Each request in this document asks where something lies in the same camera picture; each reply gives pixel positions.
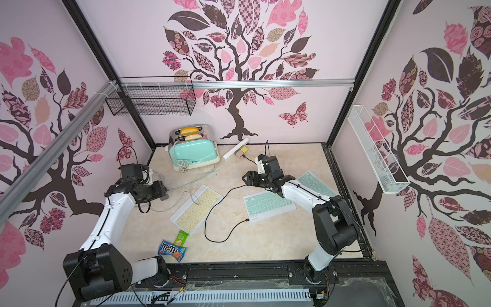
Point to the blue m&m's candy bag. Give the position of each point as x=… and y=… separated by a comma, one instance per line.
x=170, y=249

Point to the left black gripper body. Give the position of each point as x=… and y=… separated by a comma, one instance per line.
x=153, y=190

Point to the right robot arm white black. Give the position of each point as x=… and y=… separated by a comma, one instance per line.
x=335, y=225

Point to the yellow bread slice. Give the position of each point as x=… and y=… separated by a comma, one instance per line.
x=189, y=131

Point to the white vented cable duct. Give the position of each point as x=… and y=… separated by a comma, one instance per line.
x=201, y=297

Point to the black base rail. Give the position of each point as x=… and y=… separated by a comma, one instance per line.
x=293, y=272

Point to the white wire shelf basket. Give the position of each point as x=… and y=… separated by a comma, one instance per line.
x=371, y=133

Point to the white power strip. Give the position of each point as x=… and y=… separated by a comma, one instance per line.
x=236, y=148

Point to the black wire basket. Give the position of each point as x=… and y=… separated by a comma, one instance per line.
x=174, y=98

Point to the yellow wireless keyboard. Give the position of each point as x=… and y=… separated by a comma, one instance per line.
x=194, y=211

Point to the green snack packet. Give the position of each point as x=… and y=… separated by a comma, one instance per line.
x=181, y=238

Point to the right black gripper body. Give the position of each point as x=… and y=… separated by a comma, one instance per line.
x=253, y=178

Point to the mint green toaster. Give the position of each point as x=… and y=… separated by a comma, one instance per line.
x=193, y=151

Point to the green wireless keyboard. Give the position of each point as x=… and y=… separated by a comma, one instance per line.
x=264, y=205

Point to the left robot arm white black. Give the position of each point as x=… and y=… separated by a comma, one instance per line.
x=98, y=269

